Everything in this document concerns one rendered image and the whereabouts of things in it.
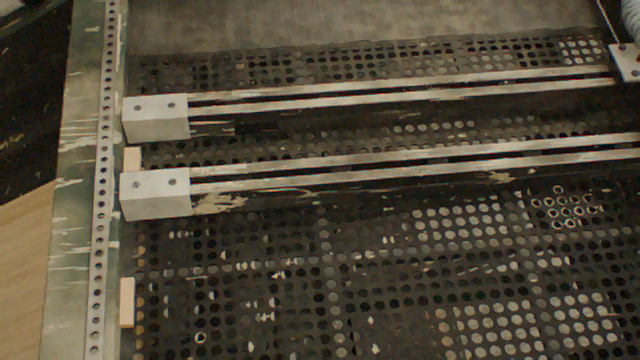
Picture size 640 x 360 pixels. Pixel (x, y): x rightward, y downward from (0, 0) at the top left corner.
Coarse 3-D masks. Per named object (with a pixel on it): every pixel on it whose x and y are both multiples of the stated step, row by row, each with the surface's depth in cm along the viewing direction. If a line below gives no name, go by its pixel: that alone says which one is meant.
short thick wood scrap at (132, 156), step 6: (126, 150) 147; (132, 150) 147; (138, 150) 148; (126, 156) 147; (132, 156) 147; (138, 156) 147; (126, 162) 146; (132, 162) 146; (138, 162) 146; (126, 168) 145; (132, 168) 145; (138, 168) 145
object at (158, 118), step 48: (624, 48) 154; (144, 96) 149; (192, 96) 149; (240, 96) 149; (288, 96) 151; (336, 96) 151; (384, 96) 150; (432, 96) 151; (480, 96) 152; (528, 96) 154; (576, 96) 156; (624, 96) 158
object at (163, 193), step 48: (528, 144) 144; (576, 144) 145; (624, 144) 146; (144, 192) 135; (192, 192) 136; (240, 192) 137; (288, 192) 139; (336, 192) 141; (384, 192) 143; (432, 192) 145
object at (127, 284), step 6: (126, 282) 132; (132, 282) 132; (126, 288) 131; (132, 288) 131; (126, 294) 130; (132, 294) 130; (126, 300) 130; (132, 300) 130; (126, 306) 129; (132, 306) 129; (120, 312) 128; (126, 312) 128; (132, 312) 128; (120, 318) 128; (126, 318) 128; (132, 318) 128; (120, 324) 127; (126, 324) 127; (132, 324) 127
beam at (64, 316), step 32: (96, 0) 168; (128, 0) 171; (96, 32) 162; (128, 32) 167; (96, 64) 156; (128, 64) 163; (64, 96) 151; (96, 96) 151; (64, 128) 146; (96, 128) 146; (64, 160) 142; (64, 192) 138; (64, 224) 134; (64, 256) 130; (64, 288) 126; (64, 320) 123; (96, 320) 123; (64, 352) 120; (96, 352) 120
